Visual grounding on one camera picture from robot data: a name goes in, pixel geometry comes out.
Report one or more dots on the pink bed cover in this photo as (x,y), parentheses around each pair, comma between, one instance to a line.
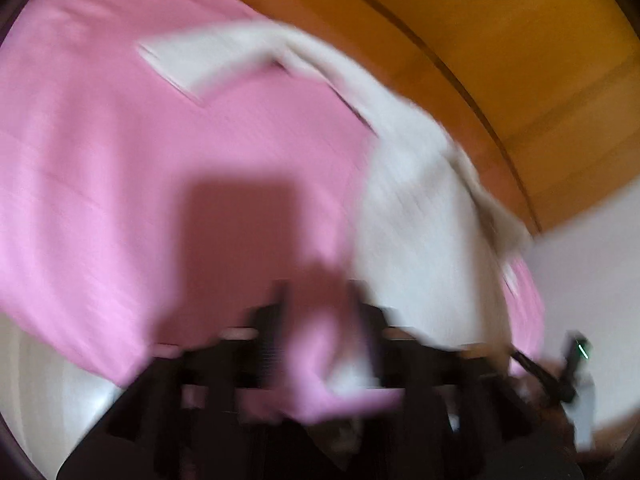
(131,214)

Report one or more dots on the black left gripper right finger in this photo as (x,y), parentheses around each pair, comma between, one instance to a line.
(457,417)

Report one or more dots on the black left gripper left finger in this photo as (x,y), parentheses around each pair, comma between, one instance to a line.
(179,418)

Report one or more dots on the wooden panelled headboard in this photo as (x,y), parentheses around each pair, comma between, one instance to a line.
(542,94)

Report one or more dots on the white knitted sweater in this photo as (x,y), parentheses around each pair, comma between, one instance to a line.
(427,237)

